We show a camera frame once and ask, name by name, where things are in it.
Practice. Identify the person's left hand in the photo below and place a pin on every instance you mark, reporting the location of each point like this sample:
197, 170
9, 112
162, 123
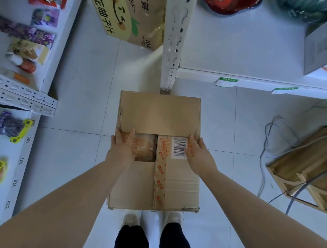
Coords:
121, 152

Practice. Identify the person's right hand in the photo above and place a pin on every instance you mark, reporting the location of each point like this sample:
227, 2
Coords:
200, 159

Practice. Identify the person's right thumb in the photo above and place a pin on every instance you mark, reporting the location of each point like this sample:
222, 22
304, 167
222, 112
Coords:
189, 147

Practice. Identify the person's left thumb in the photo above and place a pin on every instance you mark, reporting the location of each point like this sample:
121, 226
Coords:
131, 139

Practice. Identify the brown taped cardboard box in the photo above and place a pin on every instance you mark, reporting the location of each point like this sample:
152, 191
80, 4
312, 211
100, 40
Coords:
158, 112

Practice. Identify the person's left forearm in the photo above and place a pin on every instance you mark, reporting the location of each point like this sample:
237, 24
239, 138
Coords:
61, 204

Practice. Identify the person's right forearm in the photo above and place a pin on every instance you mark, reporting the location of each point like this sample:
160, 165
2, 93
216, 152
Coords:
255, 212

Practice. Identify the person's right shoe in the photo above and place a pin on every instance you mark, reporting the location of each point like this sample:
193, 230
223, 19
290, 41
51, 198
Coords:
173, 218

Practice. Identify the person's shoe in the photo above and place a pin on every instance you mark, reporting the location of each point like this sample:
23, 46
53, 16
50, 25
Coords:
131, 219
173, 218

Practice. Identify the green and white price label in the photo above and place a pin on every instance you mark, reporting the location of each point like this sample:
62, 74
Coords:
284, 90
226, 81

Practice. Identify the person's left shoe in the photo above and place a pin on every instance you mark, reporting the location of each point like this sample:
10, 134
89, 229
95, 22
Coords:
131, 219

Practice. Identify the person's right leg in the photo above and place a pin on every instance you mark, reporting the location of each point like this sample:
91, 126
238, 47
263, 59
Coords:
175, 236

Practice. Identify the person's leg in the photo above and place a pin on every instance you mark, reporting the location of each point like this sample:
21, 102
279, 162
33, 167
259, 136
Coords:
175, 236
131, 237

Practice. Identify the person's left leg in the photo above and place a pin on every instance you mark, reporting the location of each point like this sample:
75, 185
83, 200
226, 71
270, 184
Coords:
131, 237

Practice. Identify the white shelf rack with labels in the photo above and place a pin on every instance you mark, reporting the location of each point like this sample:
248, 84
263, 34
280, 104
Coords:
230, 46

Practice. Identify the white shelf rack with numbers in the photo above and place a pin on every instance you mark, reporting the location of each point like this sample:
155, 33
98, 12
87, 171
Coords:
18, 163

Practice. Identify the yellow printed drink carton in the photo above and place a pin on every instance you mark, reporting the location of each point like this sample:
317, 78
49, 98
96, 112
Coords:
127, 23

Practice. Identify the purple packet with yellow hanger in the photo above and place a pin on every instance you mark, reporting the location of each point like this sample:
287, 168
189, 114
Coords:
14, 126

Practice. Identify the orange tube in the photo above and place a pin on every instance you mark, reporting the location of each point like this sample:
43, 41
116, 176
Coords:
18, 77

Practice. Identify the orange bottle with white cap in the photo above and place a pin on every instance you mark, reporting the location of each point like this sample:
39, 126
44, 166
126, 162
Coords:
24, 65

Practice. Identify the yellow-green packet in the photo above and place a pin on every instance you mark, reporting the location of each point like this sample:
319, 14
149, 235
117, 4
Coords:
2, 170

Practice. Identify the yellow snack packet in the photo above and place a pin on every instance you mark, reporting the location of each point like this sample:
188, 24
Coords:
28, 49

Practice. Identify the red plastic basin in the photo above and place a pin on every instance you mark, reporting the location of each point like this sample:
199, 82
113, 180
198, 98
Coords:
230, 6

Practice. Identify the long purple snack packet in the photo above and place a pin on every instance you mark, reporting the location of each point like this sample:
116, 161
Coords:
28, 33

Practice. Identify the small purple snack packet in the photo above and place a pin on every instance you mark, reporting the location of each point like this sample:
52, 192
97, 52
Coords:
44, 17

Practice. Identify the red snack packet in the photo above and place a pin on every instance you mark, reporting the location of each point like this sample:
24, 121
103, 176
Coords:
49, 3

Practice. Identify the grey cardboard box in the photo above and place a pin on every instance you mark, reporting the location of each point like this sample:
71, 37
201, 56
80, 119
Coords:
315, 48

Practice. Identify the teal plastic basin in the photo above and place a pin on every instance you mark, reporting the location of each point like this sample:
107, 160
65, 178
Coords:
301, 9

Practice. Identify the wooden frame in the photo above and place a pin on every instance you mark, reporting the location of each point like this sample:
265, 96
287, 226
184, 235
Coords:
304, 161

